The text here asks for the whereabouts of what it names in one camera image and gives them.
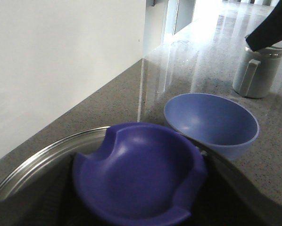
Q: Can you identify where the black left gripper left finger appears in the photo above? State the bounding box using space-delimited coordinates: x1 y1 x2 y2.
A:
0 154 85 226

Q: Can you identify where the light blue bowl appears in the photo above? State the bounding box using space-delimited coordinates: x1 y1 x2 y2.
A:
164 93 260 160

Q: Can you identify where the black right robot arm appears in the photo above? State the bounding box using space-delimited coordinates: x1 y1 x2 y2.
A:
189 0 282 226

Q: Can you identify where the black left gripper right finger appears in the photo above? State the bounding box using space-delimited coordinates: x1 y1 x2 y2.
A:
188 154 282 226

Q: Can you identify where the grey lidded pitcher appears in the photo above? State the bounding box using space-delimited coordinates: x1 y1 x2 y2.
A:
232 44 282 99

